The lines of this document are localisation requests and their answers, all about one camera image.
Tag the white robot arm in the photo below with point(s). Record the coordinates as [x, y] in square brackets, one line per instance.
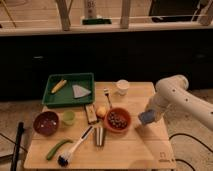
[173, 90]

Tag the brown rectangular block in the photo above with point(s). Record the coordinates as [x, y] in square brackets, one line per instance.
[91, 115]

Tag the grey triangular cloth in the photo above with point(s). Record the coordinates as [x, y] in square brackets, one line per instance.
[80, 91]

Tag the metal tongs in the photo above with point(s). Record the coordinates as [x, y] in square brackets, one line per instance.
[100, 133]

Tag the blue grey sponge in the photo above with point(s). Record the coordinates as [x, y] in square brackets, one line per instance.
[147, 117]

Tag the green plastic tray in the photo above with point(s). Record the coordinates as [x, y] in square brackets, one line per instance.
[64, 97]

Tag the white paper cup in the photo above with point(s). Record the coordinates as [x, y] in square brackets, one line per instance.
[122, 86]

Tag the orange bowl with dark berries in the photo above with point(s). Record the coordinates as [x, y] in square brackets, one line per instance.
[117, 120]

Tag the yellow round fruit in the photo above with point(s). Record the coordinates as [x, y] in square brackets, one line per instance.
[101, 111]

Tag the dark red bowl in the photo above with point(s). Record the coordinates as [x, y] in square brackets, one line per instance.
[46, 123]

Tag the small green cup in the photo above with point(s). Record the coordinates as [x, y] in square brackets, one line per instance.
[68, 117]

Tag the green cucumber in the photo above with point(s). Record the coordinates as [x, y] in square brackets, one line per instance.
[54, 149]

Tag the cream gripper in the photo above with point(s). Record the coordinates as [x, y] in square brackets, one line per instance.
[158, 104]

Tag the green base white post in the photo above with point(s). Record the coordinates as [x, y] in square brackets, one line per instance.
[90, 14]

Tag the black pole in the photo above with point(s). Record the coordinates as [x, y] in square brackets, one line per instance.
[15, 156]

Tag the silver fork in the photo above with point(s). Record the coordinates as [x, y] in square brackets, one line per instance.
[106, 93]

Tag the white handled dish brush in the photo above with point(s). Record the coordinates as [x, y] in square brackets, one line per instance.
[65, 157]

